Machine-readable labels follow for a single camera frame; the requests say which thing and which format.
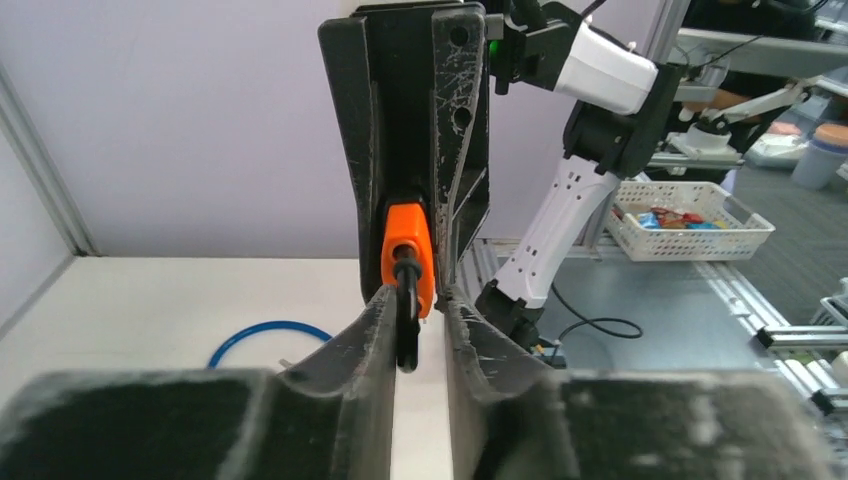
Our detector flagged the white plastic basket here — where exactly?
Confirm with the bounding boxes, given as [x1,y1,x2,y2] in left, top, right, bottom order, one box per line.
[606,181,775,262]

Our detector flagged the orange black padlock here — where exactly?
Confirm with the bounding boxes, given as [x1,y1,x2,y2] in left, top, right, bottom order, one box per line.
[380,199,435,373]

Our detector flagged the blue cable lock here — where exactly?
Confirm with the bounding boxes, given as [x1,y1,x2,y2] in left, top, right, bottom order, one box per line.
[205,320,333,370]

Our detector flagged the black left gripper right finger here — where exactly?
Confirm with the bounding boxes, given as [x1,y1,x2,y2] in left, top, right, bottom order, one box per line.
[442,286,838,479]

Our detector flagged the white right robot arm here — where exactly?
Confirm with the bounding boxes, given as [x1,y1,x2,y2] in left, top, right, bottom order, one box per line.
[317,1,681,355]

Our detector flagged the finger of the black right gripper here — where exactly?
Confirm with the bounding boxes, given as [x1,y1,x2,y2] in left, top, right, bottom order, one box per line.
[318,16,384,301]
[431,5,486,295]

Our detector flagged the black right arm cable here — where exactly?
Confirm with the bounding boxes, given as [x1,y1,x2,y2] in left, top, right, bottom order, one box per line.
[549,281,644,340]

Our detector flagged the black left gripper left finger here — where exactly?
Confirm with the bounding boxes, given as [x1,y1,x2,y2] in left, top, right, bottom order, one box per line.
[1,285,397,479]

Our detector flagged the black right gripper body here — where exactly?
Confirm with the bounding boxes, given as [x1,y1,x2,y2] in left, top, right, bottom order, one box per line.
[351,1,487,206]

